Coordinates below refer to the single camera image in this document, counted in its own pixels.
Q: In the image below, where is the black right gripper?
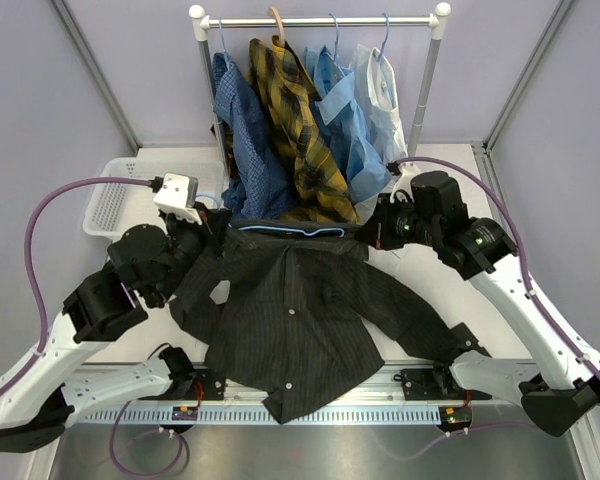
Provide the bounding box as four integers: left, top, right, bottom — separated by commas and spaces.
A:
359, 193, 442, 250

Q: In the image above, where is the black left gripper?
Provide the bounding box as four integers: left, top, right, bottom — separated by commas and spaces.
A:
148, 200, 229, 305

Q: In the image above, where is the dark pinstriped shirt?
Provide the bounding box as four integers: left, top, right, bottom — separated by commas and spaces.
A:
168, 219, 481, 426

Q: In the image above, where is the white shirt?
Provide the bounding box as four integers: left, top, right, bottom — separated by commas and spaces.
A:
347, 44, 407, 220

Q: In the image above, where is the blue hanger of white shirt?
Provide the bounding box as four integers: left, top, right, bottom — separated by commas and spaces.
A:
375, 12, 390, 62

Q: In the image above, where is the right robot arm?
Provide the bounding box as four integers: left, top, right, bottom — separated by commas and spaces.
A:
356, 171, 600, 437

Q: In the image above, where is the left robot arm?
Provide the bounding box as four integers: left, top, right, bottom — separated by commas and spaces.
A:
0, 210, 230, 453

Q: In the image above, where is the light blue shirt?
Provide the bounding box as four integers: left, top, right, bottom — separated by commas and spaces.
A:
303, 47, 389, 204

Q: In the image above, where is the blue checked shirt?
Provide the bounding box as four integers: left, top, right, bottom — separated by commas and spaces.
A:
212, 53, 296, 220

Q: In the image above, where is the yellow plaid shirt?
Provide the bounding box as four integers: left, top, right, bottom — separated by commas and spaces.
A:
248, 36, 359, 224

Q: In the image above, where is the wooden hanger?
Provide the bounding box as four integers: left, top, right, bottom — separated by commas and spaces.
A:
267, 6, 286, 47

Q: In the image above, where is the blue hanger of checked shirt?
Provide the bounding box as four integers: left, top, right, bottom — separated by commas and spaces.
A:
218, 16, 228, 60

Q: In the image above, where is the white plastic laundry basket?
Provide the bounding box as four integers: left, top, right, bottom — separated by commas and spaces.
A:
83, 156, 225, 241

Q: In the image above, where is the clothes rack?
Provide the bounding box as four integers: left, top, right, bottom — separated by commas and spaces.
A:
188, 2, 451, 156

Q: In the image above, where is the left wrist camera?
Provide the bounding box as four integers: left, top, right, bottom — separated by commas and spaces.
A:
153, 173, 202, 225

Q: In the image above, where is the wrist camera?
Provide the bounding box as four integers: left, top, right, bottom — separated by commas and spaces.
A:
153, 173, 202, 225
387, 159, 421, 203

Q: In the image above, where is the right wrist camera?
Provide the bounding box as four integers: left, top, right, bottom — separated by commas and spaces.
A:
387, 159, 421, 203

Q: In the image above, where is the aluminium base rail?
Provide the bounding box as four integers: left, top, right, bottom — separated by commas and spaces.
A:
59, 362, 531, 426

